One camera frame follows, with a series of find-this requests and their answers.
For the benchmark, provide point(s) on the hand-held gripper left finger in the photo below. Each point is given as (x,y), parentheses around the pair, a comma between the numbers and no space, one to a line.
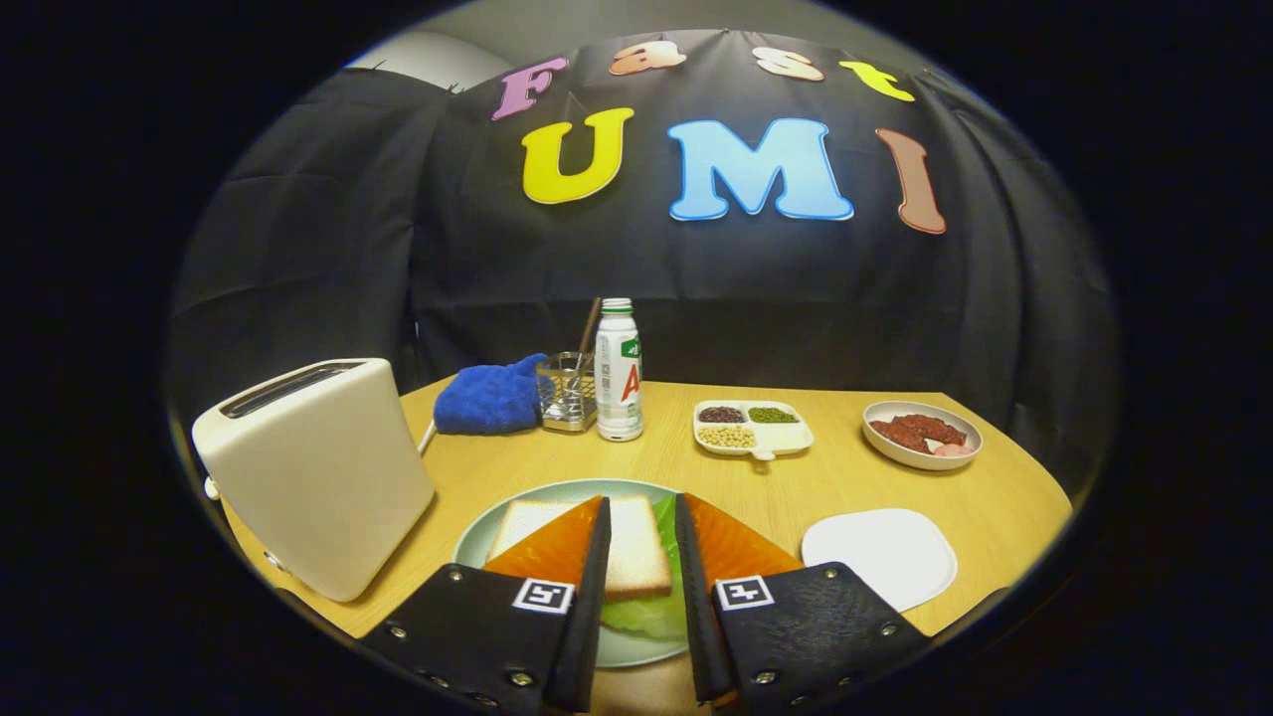
(587,626)

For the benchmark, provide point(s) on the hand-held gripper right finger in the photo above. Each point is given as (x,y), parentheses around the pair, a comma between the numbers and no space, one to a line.
(696,626)

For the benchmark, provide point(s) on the green lettuce leaf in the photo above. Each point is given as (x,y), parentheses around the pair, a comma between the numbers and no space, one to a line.
(646,617)

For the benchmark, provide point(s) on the toasted bread slice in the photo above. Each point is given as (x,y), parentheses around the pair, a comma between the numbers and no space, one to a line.
(636,552)

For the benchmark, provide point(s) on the pale green round plate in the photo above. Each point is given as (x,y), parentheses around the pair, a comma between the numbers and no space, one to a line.
(636,651)

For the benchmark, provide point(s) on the white square plate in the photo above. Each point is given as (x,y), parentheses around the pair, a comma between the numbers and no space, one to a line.
(875,557)

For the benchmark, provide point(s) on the white divided bean dish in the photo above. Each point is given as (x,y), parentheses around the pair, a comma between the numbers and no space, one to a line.
(786,438)

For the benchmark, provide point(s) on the white drink bottle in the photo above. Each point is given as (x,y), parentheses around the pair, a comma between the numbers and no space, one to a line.
(619,388)

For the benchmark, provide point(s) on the blue oven mitt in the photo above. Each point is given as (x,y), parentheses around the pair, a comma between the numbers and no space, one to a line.
(487,398)

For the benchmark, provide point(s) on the beige meat plate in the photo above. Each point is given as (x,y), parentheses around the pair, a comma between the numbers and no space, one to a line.
(895,457)

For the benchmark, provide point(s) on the brown meat piece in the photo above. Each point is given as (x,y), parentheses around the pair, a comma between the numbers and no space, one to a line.
(900,436)
(943,430)

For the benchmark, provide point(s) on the brown chopstick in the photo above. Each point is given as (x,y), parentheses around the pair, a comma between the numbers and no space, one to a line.
(589,333)

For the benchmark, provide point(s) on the white toaster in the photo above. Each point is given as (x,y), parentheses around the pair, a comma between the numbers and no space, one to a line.
(318,477)

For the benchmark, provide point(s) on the small pink ham piece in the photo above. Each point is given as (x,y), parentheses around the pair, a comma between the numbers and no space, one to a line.
(955,449)

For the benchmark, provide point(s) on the black backdrop cloth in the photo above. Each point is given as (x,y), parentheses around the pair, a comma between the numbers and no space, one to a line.
(776,278)

